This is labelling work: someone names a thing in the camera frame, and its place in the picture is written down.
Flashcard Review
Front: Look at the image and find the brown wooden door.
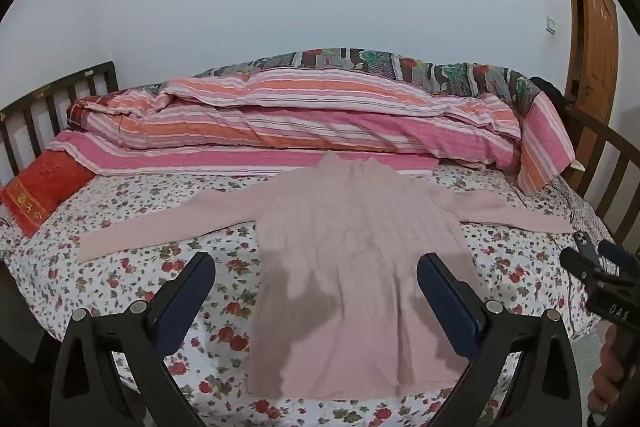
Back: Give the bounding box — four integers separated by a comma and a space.
562, 0, 621, 128

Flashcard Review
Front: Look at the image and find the red embroidered pillow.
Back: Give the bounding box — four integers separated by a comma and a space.
0, 149, 96, 238

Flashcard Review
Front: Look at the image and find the pink orange striped quilt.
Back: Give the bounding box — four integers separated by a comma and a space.
47, 67, 576, 195

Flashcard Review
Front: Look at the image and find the dark wooden headboard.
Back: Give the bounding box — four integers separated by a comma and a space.
0, 61, 121, 178

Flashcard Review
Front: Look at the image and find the floral patchwork quilt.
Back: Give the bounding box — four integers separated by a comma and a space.
192, 48, 543, 118

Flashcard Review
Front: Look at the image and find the pink ribbed knit sweater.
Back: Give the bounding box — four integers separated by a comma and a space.
80, 152, 575, 400

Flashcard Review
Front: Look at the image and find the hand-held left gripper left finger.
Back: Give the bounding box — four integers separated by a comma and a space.
50, 251, 217, 427

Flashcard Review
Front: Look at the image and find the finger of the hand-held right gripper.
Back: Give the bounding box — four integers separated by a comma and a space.
559, 231, 608, 284
597, 239, 640, 277

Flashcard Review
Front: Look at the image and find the dark cloth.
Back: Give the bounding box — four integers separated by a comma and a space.
530, 76, 571, 118

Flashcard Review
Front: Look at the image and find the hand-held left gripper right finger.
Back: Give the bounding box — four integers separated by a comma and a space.
416, 252, 586, 427

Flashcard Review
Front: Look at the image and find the person's right hand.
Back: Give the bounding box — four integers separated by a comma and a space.
587, 324, 631, 414

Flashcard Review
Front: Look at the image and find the floral bed sheet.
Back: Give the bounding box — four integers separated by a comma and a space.
0, 162, 621, 427

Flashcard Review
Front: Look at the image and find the dark wooden footboard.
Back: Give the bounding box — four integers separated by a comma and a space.
562, 104, 640, 253

